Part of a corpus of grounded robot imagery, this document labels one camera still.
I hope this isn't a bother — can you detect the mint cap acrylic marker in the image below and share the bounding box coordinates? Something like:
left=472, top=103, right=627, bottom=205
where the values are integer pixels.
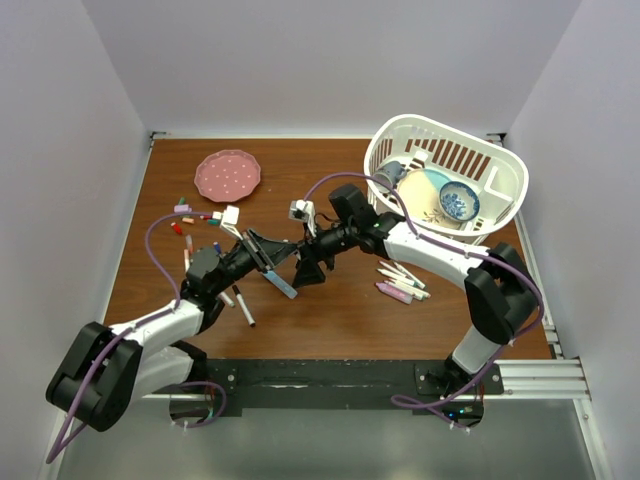
left=218, top=292, right=235, bottom=308

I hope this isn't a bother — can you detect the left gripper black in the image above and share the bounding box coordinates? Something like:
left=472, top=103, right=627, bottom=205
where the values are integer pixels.
left=211, top=227, right=299, bottom=295

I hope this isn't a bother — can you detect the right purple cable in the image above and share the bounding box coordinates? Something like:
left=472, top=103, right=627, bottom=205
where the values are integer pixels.
left=302, top=172, right=545, bottom=426

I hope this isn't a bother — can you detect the light blue highlighter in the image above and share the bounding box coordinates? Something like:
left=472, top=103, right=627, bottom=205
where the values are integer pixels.
left=263, top=270, right=298, bottom=299

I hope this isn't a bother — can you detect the aluminium frame rail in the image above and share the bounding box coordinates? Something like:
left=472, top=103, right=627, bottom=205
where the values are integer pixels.
left=131, top=348, right=587, bottom=402

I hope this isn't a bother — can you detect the pale yellow blue plate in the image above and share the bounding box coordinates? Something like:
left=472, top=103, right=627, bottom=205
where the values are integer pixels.
left=396, top=169, right=461, bottom=230

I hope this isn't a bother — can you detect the peach cap acrylic marker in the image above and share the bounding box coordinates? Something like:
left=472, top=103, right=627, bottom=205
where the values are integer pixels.
left=396, top=273, right=425, bottom=289

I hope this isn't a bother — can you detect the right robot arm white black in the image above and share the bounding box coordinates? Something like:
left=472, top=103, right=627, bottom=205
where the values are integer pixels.
left=293, top=184, right=541, bottom=393

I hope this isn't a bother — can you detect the white plastic basket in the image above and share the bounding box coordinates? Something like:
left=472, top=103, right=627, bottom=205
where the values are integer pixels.
left=363, top=114, right=529, bottom=244

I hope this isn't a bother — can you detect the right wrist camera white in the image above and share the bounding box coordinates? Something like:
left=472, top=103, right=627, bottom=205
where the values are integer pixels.
left=288, top=199, right=317, bottom=238

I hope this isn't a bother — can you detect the purple pink highlighter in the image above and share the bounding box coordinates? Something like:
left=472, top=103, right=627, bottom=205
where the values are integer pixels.
left=375, top=282, right=413, bottom=305

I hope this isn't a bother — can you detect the purple cable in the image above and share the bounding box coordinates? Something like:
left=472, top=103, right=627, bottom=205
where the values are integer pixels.
left=302, top=172, right=545, bottom=426
left=45, top=210, right=229, bottom=465

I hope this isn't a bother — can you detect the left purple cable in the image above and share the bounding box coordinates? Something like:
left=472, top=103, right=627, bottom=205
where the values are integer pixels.
left=45, top=210, right=229, bottom=465

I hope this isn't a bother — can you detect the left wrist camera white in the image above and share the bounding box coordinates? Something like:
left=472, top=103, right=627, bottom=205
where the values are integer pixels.
left=211, top=205, right=243, bottom=240

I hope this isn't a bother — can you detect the grey blue mug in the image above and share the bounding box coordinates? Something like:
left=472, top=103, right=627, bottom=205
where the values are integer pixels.
left=373, top=160, right=407, bottom=189

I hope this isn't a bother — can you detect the purple highlighter cap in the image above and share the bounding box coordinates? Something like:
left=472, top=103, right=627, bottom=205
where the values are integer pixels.
left=173, top=203, right=192, bottom=214

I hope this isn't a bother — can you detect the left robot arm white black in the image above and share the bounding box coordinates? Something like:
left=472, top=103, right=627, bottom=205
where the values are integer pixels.
left=45, top=229, right=298, bottom=432

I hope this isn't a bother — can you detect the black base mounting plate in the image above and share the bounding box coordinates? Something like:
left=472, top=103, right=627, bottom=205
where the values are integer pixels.
left=203, top=359, right=504, bottom=420

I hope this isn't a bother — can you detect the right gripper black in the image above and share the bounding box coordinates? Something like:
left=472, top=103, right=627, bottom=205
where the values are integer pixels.
left=293, top=220, right=358, bottom=288

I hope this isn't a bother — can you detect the blue patterned bowl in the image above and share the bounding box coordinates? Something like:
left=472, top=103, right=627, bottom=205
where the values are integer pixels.
left=439, top=181, right=480, bottom=222

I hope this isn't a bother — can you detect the grey marker near right gripper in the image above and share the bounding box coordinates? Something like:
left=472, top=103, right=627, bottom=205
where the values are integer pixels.
left=398, top=284, right=431, bottom=301

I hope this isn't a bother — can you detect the black cap marker lower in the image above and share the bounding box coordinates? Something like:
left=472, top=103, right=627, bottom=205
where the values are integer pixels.
left=232, top=284, right=256, bottom=328

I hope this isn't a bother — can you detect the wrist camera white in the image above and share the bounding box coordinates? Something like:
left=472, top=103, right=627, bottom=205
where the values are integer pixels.
left=288, top=199, right=317, bottom=238
left=211, top=205, right=243, bottom=240

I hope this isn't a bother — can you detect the pink polka dot plate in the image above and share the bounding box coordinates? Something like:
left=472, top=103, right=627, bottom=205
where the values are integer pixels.
left=194, top=150, right=261, bottom=203

